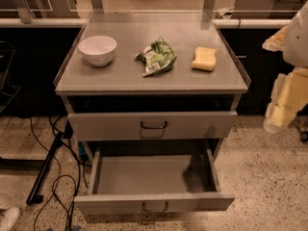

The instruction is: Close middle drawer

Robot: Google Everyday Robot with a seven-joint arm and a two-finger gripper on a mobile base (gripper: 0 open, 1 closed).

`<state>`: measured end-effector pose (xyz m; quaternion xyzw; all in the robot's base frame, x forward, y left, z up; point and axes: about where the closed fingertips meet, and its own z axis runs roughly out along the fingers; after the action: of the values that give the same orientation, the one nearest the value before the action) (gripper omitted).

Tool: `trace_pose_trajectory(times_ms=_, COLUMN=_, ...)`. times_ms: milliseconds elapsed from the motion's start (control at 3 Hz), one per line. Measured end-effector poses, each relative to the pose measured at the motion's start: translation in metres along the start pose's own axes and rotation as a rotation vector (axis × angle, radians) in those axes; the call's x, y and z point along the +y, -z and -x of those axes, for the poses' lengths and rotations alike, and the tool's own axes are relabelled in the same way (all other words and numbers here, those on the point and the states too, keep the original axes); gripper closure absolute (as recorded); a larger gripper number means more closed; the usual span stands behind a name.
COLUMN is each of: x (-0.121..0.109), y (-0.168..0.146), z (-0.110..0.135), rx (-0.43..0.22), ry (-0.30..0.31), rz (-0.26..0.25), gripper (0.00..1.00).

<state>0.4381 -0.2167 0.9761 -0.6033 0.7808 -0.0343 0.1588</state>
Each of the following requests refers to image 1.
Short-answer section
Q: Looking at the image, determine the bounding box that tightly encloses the white counter ledge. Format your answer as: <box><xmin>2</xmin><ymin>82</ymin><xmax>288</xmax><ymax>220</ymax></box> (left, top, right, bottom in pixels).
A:
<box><xmin>0</xmin><ymin>18</ymin><xmax>291</xmax><ymax>29</ymax></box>

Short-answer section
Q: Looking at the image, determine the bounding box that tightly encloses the white ceramic bowl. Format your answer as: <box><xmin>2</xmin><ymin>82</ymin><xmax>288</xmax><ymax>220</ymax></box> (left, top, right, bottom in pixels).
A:
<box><xmin>78</xmin><ymin>36</ymin><xmax>117</xmax><ymax>66</ymax></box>

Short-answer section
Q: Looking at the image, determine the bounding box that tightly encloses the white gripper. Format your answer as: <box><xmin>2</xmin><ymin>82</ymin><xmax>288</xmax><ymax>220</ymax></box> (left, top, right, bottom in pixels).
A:
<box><xmin>262</xmin><ymin>27</ymin><xmax>308</xmax><ymax>133</ymax></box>

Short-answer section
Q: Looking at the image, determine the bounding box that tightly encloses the black floor cable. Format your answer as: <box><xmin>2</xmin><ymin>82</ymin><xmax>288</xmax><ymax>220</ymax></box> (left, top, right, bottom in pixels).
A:
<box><xmin>28</xmin><ymin>115</ymin><xmax>90</xmax><ymax>231</ymax></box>

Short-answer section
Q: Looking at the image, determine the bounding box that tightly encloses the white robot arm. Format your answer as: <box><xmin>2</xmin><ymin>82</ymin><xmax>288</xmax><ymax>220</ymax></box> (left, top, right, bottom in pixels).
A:
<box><xmin>262</xmin><ymin>2</ymin><xmax>308</xmax><ymax>133</ymax></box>

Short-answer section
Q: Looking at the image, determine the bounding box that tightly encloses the grey drawer cabinet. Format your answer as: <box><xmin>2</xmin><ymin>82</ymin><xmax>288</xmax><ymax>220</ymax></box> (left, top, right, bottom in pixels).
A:
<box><xmin>55</xmin><ymin>12</ymin><xmax>250</xmax><ymax>154</ymax></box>

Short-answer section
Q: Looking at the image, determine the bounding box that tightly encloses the green chip bag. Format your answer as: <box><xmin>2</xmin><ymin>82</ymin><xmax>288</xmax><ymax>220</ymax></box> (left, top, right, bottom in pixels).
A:
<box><xmin>136</xmin><ymin>38</ymin><xmax>177</xmax><ymax>77</ymax></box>

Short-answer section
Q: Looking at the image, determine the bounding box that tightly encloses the yellow sponge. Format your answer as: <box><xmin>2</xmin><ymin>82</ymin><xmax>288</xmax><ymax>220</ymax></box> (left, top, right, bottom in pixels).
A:
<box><xmin>192</xmin><ymin>47</ymin><xmax>217</xmax><ymax>71</ymax></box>

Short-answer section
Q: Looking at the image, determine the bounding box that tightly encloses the black floor stand bar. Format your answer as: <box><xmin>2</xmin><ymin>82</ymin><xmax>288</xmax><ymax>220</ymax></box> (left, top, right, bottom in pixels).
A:
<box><xmin>26</xmin><ymin>133</ymin><xmax>62</xmax><ymax>205</ymax></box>

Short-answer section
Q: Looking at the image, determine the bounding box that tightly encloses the white shoe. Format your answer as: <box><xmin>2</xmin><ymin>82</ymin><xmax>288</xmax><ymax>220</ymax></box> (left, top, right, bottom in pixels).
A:
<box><xmin>0</xmin><ymin>207</ymin><xmax>20</xmax><ymax>231</ymax></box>

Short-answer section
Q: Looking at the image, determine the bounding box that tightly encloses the grey drawer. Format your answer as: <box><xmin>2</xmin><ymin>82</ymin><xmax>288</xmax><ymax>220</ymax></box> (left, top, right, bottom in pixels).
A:
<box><xmin>68</xmin><ymin>112</ymin><xmax>237</xmax><ymax>141</ymax></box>
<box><xmin>75</xmin><ymin>145</ymin><xmax>235</xmax><ymax>215</ymax></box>

